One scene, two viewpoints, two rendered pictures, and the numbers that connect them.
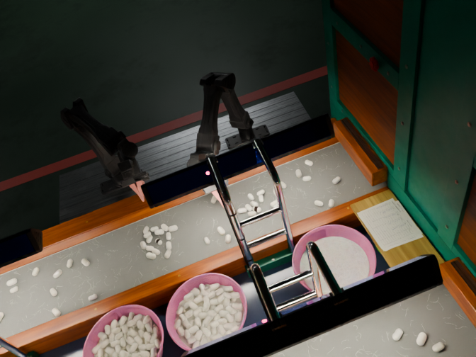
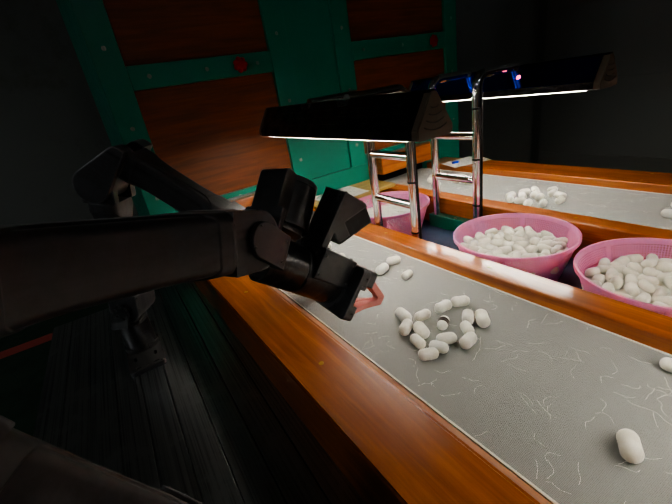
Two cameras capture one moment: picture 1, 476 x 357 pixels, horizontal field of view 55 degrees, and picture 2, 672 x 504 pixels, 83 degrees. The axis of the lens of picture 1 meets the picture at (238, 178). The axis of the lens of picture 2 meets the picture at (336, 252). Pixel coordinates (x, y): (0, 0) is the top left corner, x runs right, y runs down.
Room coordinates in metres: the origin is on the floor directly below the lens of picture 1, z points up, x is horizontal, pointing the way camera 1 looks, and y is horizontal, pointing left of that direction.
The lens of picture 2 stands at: (1.42, 0.76, 1.14)
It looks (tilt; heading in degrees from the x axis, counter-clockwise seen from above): 24 degrees down; 244
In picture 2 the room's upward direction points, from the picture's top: 10 degrees counter-clockwise
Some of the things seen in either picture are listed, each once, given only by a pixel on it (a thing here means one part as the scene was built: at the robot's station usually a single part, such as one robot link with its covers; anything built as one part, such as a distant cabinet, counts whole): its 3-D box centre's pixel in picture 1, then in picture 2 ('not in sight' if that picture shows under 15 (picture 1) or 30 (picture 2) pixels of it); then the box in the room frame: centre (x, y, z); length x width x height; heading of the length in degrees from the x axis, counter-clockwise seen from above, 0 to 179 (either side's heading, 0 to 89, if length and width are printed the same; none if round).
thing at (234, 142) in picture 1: (245, 131); (138, 333); (1.52, -0.10, 0.71); 0.20 x 0.07 x 0.08; 92
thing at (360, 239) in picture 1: (333, 265); (388, 217); (0.74, -0.21, 0.72); 0.27 x 0.27 x 0.10
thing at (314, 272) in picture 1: (303, 316); (473, 151); (0.53, -0.05, 0.90); 0.20 x 0.19 x 0.45; 94
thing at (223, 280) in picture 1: (209, 316); (512, 251); (0.71, 0.23, 0.72); 0.27 x 0.27 x 0.10
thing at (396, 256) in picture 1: (394, 233); (348, 193); (0.76, -0.43, 0.77); 0.33 x 0.15 x 0.01; 4
